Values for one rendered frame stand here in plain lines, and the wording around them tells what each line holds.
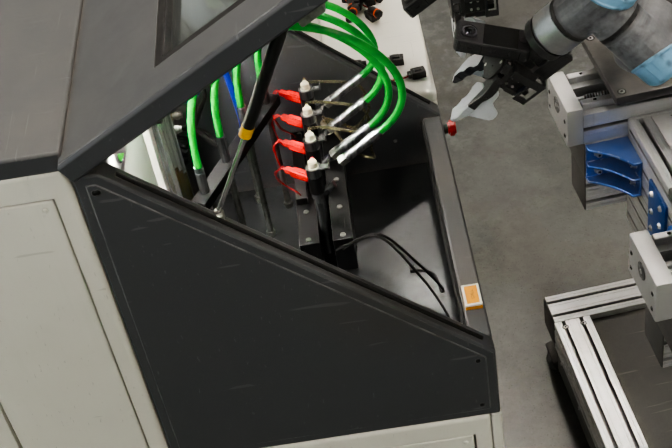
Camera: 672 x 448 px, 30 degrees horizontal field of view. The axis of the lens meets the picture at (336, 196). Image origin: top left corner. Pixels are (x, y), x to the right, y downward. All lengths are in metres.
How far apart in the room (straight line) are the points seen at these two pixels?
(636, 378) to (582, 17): 1.39
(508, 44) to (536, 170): 2.02
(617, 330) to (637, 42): 1.41
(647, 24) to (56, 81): 0.87
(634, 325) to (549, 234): 0.62
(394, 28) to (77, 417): 1.15
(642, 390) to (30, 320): 1.54
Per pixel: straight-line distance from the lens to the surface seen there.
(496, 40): 1.89
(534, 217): 3.74
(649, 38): 1.84
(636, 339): 3.12
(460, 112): 1.96
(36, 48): 2.02
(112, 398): 2.14
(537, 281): 3.55
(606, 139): 2.58
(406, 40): 2.77
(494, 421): 2.24
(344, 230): 2.31
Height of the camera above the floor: 2.53
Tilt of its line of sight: 41 degrees down
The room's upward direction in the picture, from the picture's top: 11 degrees counter-clockwise
